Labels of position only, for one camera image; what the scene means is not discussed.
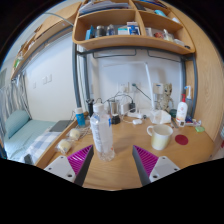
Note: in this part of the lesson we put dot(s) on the flat round red coaster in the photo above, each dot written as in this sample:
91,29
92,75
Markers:
181,139

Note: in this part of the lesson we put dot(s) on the tree creature figurine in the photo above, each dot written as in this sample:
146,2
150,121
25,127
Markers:
166,96

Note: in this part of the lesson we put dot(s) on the small black gadget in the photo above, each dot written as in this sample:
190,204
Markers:
115,119

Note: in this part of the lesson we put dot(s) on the white power strip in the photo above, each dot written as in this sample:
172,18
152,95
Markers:
135,115

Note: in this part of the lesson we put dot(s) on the grey metal desk frame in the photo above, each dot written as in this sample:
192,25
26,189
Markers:
76,76

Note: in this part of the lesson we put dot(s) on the striped grey curtain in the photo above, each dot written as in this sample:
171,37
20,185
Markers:
13,96

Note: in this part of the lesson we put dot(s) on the small white mouse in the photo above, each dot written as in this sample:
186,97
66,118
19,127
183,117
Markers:
137,121

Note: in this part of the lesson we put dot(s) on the wooden shelf unit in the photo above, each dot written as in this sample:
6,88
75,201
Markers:
133,40

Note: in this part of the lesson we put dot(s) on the pale pink packet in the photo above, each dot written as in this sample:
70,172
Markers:
195,122

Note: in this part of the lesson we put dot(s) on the white tissue pack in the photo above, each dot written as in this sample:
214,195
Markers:
160,117

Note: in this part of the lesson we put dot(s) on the blue white-capped bottle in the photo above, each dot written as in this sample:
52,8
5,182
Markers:
80,118

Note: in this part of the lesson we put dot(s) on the bed with teal bedding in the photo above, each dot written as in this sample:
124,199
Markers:
23,136

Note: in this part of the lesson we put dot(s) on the grey laptop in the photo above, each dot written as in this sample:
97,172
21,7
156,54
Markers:
60,126

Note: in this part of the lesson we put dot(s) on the wooden bunk bed rail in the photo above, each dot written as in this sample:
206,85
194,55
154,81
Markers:
43,35

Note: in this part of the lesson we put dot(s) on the cream ceramic mug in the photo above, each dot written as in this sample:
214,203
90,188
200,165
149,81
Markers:
160,137

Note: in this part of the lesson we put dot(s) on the white red-pump lotion bottle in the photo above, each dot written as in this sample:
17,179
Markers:
182,110

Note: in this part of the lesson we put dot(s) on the clear plastic water bottle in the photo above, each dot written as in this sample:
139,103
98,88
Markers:
101,133

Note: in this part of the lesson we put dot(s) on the blue and white box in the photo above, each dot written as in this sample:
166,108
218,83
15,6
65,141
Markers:
189,119

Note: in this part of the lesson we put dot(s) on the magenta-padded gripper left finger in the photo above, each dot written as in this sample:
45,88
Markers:
58,166

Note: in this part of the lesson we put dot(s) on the black electric shaver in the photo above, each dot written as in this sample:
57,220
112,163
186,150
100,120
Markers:
90,108

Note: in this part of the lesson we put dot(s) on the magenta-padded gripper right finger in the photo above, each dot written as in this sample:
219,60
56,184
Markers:
165,166

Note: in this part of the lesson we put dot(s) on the small white digital clock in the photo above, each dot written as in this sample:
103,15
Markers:
181,123

